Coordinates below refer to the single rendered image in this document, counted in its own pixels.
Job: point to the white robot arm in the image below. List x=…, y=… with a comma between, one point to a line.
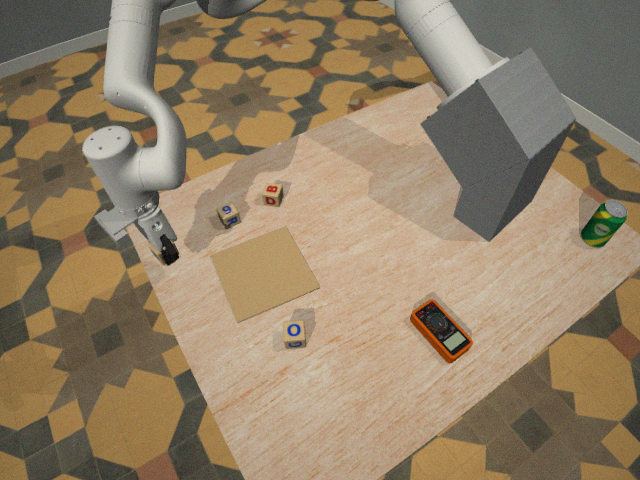
x=132, y=175

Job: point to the green drink can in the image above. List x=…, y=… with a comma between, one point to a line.
x=608, y=218

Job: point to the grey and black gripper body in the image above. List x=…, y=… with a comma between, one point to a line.
x=153, y=224

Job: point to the tan mat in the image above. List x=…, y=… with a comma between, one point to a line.
x=263, y=273

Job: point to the orange digital multimeter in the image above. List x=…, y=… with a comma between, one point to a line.
x=441, y=331

